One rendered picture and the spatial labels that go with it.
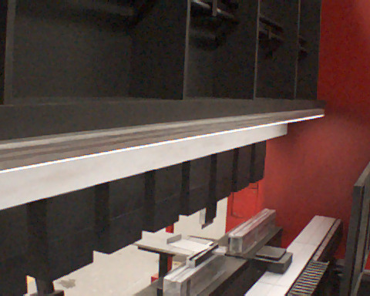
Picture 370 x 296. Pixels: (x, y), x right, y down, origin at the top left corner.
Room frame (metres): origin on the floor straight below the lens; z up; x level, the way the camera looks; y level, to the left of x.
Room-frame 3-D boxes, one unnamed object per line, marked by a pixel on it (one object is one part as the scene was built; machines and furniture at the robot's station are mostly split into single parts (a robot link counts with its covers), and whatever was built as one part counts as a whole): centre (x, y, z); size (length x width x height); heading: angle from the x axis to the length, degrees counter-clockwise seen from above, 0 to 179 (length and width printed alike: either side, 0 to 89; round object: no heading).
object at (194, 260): (1.59, -0.07, 0.99); 0.20 x 0.03 x 0.03; 155
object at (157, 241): (1.67, 0.05, 1.00); 0.26 x 0.18 x 0.01; 65
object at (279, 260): (1.53, -0.23, 1.01); 0.26 x 0.12 x 0.05; 65
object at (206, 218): (1.61, -0.08, 1.13); 0.10 x 0.02 x 0.10; 155
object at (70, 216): (0.91, 0.25, 1.26); 0.15 x 0.09 x 0.17; 155
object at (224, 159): (1.64, -0.09, 1.26); 0.15 x 0.09 x 0.17; 155
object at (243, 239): (2.11, -0.32, 0.92); 0.50 x 0.06 x 0.10; 155
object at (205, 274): (1.56, -0.06, 0.92); 0.39 x 0.06 x 0.10; 155
